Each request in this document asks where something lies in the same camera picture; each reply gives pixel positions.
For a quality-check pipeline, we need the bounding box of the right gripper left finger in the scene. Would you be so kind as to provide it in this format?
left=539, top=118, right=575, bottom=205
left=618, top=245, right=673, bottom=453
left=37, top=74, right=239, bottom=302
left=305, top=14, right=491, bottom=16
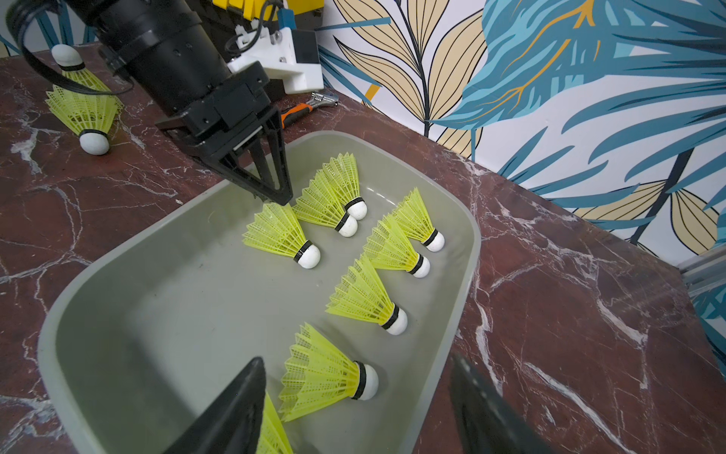
left=166, top=357, right=267, bottom=453

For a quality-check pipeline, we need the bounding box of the yellow-green shuttlecock two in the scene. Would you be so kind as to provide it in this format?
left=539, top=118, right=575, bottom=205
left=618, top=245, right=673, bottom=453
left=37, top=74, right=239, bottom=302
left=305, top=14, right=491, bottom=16
left=392, top=187, right=445, bottom=253

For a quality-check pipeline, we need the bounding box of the yellow-green shuttlecock six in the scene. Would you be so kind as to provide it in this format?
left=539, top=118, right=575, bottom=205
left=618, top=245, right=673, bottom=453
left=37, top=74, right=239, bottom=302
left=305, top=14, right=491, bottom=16
left=278, top=323, right=380, bottom=422

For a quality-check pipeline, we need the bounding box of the yellow-green shuttlecock three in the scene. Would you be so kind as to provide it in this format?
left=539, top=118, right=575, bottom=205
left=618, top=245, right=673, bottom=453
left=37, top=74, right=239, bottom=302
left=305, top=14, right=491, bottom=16
left=325, top=255, right=408, bottom=336

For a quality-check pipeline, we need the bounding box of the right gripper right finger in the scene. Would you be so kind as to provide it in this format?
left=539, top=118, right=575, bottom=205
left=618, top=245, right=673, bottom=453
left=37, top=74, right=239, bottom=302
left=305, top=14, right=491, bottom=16
left=449, top=354, right=552, bottom=454

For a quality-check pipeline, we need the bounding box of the yellow-green shuttlecock eight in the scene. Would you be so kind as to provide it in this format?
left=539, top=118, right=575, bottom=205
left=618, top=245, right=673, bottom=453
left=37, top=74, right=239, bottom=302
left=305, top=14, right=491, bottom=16
left=321, top=153, right=368, bottom=221

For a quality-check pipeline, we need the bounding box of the yellow-green shuttlecock five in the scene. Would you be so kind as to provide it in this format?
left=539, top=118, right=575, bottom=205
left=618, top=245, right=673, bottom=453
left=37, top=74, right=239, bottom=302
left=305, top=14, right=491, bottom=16
left=292, top=170, right=358, bottom=238

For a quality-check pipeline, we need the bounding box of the right aluminium frame post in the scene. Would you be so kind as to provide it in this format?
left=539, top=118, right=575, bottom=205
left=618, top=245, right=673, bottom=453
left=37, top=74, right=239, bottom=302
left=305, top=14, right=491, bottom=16
left=678, top=244, right=726, bottom=300

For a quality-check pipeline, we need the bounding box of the grey plastic storage tray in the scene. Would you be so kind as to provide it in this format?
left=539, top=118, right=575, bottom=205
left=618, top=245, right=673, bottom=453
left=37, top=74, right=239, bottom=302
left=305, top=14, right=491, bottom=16
left=38, top=132, right=481, bottom=453

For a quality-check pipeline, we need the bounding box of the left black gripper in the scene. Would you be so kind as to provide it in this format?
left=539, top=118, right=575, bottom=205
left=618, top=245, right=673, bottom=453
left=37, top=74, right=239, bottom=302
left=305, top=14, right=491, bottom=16
left=154, top=62, right=293, bottom=205

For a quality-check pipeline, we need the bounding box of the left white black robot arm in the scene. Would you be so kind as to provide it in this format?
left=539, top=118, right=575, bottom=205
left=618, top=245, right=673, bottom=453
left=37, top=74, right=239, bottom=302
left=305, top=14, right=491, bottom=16
left=67, top=1, right=293, bottom=205

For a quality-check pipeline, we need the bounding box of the yellow-green shuttlecock one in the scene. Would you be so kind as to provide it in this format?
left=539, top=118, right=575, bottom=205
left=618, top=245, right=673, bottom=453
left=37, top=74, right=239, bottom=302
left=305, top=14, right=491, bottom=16
left=363, top=214, right=431, bottom=279

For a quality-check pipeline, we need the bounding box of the yellow-green shuttlecock nine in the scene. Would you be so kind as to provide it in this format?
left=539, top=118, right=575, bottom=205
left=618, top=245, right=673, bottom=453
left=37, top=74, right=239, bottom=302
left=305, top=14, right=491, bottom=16
left=243, top=202, right=321, bottom=270

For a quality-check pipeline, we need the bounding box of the yellow-green shuttlecock ten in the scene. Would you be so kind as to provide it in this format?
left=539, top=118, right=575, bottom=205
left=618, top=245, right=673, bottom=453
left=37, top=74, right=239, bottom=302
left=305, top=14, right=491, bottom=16
left=45, top=44, right=123, bottom=156

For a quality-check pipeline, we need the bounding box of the yellow-green shuttlecock four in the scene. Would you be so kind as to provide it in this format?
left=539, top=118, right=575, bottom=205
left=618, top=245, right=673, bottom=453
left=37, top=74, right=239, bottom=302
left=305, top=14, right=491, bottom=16
left=255, top=393, right=293, bottom=454

